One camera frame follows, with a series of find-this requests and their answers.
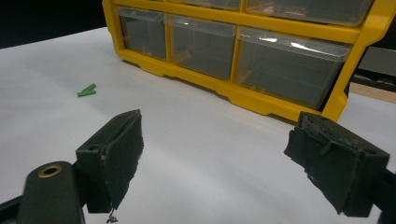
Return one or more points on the group of clear drawers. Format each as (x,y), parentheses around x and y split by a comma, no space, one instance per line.
(286,67)

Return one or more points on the yellow drawer organizer cabinet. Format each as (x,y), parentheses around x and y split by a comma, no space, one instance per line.
(314,29)

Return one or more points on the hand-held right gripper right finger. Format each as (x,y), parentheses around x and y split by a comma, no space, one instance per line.
(339,165)

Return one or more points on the small green stick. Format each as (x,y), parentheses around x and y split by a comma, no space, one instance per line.
(89,87)
(86,93)

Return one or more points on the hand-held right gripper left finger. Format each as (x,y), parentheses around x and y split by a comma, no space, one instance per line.
(112,155)

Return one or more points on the white board sheet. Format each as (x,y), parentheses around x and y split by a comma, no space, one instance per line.
(202,149)

